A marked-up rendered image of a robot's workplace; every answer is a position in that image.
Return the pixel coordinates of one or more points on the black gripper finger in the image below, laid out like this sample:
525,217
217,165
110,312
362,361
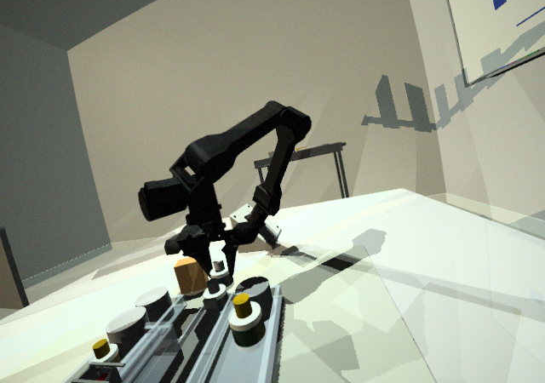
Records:
231,254
204,260

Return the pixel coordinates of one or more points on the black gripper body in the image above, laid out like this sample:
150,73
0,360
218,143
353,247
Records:
242,233

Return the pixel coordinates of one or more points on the black cylinder with grey top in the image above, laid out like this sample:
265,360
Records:
127,328
258,289
156,301

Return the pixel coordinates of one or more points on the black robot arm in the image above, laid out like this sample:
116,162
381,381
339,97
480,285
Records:
210,158

